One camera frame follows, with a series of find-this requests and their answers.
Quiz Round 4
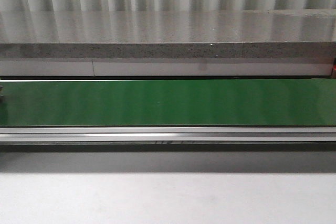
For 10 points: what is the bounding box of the green conveyor belt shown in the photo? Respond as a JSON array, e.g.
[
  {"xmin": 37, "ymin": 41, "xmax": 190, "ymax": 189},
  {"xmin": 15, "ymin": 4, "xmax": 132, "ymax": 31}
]
[{"xmin": 1, "ymin": 79, "xmax": 335, "ymax": 127}]

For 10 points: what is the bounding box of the grey speckled stone counter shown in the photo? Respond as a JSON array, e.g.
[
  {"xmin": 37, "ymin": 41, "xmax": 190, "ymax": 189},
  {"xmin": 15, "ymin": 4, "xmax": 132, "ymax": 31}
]
[{"xmin": 0, "ymin": 9, "xmax": 336, "ymax": 78}]

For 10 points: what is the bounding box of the aluminium conveyor frame rail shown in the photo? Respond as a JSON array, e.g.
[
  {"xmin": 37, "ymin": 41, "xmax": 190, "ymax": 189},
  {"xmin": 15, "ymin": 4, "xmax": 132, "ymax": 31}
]
[{"xmin": 1, "ymin": 126, "xmax": 335, "ymax": 152}]

